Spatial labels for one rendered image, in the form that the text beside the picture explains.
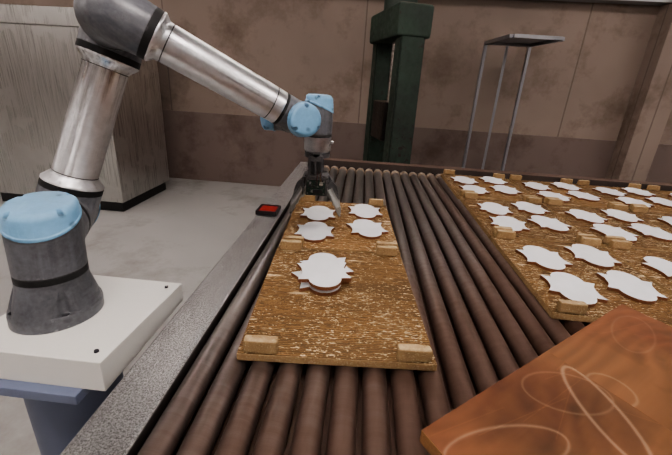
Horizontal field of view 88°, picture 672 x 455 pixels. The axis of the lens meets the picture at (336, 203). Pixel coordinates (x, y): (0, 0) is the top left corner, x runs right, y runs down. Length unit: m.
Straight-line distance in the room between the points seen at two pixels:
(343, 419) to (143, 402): 0.30
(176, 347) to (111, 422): 0.15
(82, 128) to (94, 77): 0.11
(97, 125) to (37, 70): 3.40
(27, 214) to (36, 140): 3.67
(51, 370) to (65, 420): 0.19
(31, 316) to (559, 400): 0.84
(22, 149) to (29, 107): 0.44
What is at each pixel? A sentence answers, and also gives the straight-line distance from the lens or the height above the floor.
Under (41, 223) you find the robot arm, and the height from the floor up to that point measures 1.13.
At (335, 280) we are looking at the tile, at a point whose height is 0.97.
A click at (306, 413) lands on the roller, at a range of 0.61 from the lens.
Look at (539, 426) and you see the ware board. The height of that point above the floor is 1.04.
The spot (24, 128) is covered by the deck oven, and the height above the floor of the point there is 0.79.
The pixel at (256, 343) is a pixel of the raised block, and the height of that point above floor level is 0.96.
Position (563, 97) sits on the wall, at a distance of 4.99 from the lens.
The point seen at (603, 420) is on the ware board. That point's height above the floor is 1.04.
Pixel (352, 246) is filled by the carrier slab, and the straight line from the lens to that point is 1.03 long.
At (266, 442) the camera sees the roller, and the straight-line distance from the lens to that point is 0.59.
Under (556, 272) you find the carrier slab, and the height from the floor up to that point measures 0.95.
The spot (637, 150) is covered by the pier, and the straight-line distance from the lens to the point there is 5.26.
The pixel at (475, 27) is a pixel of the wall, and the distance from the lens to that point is 4.63.
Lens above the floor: 1.39
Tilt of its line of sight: 19 degrees down
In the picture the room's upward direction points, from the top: 4 degrees clockwise
